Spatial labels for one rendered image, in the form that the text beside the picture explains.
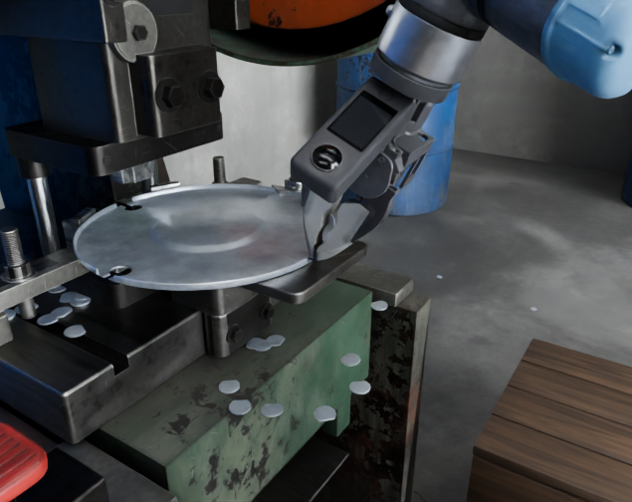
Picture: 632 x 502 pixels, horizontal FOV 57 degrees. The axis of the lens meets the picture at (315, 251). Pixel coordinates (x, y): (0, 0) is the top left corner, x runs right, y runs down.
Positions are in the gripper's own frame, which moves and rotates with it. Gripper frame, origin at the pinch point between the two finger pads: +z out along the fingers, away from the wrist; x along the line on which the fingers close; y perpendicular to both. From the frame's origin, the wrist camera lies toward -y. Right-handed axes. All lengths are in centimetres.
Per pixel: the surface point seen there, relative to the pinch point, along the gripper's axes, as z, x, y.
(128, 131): -1.5, 22.0, -4.8
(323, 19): -9.3, 25.6, 34.2
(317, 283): 0.4, -2.7, -3.3
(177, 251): 6.7, 11.8, -5.5
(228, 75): 69, 119, 155
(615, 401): 28, -46, 54
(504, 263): 79, -18, 175
